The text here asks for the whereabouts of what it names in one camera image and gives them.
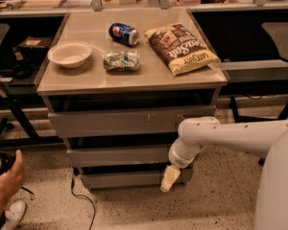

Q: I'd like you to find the person's hand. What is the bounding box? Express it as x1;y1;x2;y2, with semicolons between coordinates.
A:
0;149;25;216

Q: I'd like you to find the black office chair right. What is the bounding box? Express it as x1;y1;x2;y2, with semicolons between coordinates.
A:
229;22;288;123

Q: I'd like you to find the black floor cable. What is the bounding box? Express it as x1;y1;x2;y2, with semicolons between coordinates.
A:
70;168;97;230

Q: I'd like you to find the white paper bowl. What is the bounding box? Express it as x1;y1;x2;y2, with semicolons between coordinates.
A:
47;41;92;69

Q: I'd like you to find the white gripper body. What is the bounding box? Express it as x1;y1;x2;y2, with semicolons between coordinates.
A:
168;140;204;169

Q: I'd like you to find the black box on shelf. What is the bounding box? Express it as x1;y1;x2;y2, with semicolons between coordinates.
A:
17;36;53;62

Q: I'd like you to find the grey top drawer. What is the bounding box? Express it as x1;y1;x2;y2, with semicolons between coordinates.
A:
48;105;216;138

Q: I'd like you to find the grey bottom drawer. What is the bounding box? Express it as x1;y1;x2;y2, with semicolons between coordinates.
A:
79;167;194;190

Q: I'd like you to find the grey drawer cabinet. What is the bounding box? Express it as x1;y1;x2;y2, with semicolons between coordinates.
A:
34;7;230;194

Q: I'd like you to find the blue soda can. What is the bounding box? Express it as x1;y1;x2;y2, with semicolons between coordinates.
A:
108;23;139;47

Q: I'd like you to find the black round object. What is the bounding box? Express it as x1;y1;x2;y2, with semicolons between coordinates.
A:
0;151;15;176

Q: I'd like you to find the brown yellow chip bag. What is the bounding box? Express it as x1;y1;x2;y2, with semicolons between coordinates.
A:
145;23;220;76

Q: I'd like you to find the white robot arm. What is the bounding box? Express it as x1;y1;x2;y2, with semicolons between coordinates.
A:
160;116;288;193

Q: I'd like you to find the crushed green white can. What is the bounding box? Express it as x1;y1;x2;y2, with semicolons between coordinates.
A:
103;51;139;71

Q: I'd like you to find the grey drawer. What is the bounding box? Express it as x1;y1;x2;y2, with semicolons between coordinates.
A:
79;167;194;190
67;144;172;167
48;105;216;138

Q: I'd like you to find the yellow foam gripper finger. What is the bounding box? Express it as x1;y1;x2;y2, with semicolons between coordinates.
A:
160;165;180;193

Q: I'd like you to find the black bottle on shelf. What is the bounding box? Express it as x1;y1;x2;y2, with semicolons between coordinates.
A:
12;47;34;80

